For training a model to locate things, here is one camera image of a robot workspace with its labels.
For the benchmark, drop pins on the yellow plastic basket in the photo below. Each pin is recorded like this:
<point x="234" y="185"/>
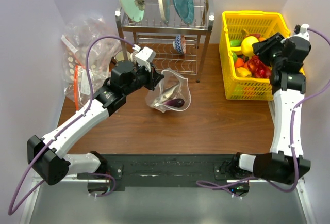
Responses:
<point x="261" y="25"/>

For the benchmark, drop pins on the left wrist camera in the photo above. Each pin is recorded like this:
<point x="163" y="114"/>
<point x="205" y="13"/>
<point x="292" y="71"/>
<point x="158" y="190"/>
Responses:
<point x="145" y="57"/>

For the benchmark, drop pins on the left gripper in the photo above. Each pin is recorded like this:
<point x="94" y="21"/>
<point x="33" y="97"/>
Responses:
<point x="153" y="77"/>

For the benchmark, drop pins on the metal dish rack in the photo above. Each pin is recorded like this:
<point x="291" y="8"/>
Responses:
<point x="153" y="32"/>

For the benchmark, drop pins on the clear zip top bag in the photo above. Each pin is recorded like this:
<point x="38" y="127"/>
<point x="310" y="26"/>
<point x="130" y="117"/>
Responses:
<point x="170" y="78"/>

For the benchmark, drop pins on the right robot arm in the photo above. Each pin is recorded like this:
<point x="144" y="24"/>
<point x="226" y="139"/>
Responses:
<point x="286" y="120"/>

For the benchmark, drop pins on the yellow toy lemon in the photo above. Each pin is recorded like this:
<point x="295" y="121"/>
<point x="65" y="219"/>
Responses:
<point x="247" y="45"/>

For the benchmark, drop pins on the grey patterned bowl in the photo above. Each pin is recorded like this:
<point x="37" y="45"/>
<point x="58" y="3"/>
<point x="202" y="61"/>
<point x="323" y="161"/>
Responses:
<point x="133" y="56"/>

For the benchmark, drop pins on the orange toy fruit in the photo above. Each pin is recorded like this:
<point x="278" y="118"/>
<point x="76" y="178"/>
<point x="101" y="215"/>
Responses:
<point x="239" y="63"/>

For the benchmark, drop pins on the orange zipper bag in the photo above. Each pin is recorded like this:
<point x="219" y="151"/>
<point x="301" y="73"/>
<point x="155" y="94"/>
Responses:
<point x="78" y="89"/>

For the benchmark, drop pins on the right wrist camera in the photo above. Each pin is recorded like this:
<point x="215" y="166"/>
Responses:
<point x="302" y="31"/>

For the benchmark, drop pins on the pile of clear bags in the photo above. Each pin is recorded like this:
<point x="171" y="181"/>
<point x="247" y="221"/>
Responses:
<point x="77" y="37"/>

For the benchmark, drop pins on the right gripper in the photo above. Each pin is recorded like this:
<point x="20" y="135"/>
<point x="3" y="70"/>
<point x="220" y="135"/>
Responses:
<point x="261" y="49"/>

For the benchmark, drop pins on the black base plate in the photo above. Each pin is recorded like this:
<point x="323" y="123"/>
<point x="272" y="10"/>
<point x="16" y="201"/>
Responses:
<point x="175" y="170"/>

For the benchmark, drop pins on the purple toy eggplant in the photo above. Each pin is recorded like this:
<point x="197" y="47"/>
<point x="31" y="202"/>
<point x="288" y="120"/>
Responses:
<point x="177" y="103"/>

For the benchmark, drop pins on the yellow toy pepper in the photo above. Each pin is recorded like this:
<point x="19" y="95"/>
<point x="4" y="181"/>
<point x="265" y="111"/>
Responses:
<point x="243" y="72"/>

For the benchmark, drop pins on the blue patterned bowl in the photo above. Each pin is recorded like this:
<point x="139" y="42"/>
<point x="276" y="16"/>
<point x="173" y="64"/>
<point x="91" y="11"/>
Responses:
<point x="179" y="44"/>

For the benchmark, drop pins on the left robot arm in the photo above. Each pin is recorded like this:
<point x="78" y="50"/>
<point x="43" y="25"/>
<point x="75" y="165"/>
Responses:
<point x="77" y="128"/>

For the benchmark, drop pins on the cream enamel mug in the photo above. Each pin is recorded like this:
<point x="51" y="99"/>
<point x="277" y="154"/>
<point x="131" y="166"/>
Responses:
<point x="119" y="56"/>

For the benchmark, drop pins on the green toy fruit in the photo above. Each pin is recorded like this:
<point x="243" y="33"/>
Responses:
<point x="235" y="43"/>

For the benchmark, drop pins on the aluminium frame rail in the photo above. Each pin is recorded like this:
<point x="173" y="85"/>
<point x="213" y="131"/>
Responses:
<point x="101" y="184"/>

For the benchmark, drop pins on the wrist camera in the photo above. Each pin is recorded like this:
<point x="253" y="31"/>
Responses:
<point x="145" y="57"/>
<point x="302" y="31"/>

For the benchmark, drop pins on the grey toy fish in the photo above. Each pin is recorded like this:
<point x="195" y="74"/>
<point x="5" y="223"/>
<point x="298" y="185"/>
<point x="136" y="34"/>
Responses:
<point x="166" y="95"/>

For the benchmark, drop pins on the red toy lobster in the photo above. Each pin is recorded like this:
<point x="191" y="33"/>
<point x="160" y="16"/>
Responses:
<point x="257" y="68"/>

